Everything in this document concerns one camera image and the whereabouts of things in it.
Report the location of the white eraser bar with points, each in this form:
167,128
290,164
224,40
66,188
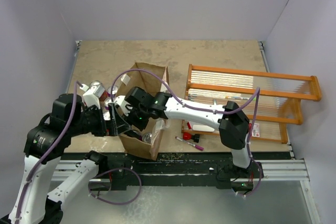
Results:
202,128

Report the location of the pink marker pen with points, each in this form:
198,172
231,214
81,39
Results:
189,143

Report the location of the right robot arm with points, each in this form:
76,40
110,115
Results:
139,106

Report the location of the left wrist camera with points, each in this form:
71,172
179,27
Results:
89,97

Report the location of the red black stamp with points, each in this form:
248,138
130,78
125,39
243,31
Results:
188,136

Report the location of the green tipped pen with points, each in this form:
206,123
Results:
236,98

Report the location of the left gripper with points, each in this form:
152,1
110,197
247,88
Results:
118,125

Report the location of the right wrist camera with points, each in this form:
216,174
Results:
123,105

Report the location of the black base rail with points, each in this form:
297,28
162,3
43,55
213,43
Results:
195,169

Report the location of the purple fanta can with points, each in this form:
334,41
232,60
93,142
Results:
108,102
106,116

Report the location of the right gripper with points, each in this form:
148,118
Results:
141,126

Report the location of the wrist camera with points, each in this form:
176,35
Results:
123,105
89,97

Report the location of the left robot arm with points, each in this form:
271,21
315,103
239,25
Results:
43,150

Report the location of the red staples box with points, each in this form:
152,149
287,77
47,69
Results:
256,130

